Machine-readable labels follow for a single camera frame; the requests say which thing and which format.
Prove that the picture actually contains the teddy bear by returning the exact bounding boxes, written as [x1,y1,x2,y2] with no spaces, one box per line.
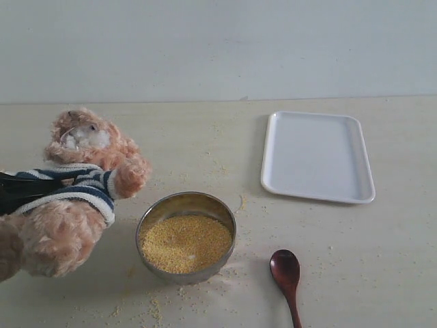
[1,108,151,280]

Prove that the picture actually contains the yellow millet grains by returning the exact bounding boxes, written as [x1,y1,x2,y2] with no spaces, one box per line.
[140,215,233,274]

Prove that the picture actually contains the steel bowl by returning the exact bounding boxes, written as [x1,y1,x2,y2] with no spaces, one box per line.
[136,191,236,285]

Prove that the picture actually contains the dark red wooden spoon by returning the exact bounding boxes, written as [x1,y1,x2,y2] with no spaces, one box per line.
[270,249,302,328]

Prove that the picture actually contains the white plastic tray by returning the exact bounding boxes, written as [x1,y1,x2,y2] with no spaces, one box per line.
[260,111,376,204]

